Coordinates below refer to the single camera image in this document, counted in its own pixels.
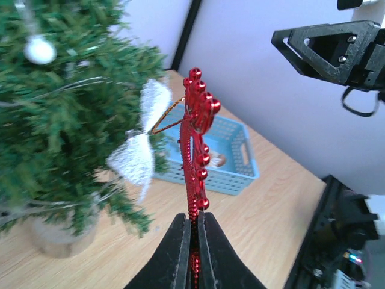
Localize gingerbread figure ornament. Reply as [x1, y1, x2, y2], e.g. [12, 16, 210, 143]
[206, 151, 227, 168]

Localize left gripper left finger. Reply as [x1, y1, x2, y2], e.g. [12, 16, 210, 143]
[125, 213, 191, 289]

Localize small green christmas tree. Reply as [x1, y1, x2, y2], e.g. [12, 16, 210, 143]
[1, 1, 171, 258]

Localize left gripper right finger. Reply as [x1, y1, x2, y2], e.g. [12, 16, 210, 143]
[197, 212, 265, 289]

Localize white mesh bow ornament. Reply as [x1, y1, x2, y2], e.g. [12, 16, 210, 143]
[106, 79, 172, 202]

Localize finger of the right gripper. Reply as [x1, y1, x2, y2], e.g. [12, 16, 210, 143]
[271, 20, 384, 91]

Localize red beaded ornament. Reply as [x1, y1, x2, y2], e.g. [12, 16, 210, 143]
[151, 67, 221, 282]

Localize light blue plastic basket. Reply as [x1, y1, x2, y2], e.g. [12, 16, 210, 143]
[154, 115, 259, 196]

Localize fairy light string white beads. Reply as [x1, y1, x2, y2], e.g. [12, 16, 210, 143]
[0, 0, 163, 223]

